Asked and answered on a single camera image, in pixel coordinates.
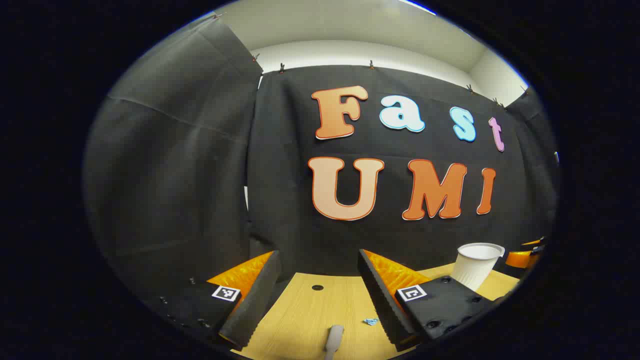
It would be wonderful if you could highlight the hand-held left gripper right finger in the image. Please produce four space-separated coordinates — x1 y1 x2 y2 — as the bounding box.
357 248 501 352

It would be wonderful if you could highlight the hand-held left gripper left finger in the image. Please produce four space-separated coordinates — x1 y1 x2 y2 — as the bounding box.
142 250 282 351

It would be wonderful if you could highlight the white ribbed garbage bin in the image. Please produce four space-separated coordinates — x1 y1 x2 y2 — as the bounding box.
450 242 506 292

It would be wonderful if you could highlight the small grey broom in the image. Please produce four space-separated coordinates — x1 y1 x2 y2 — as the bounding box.
323 324 346 360

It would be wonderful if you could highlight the wooden desktop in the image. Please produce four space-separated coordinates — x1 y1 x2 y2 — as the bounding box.
232 263 521 360

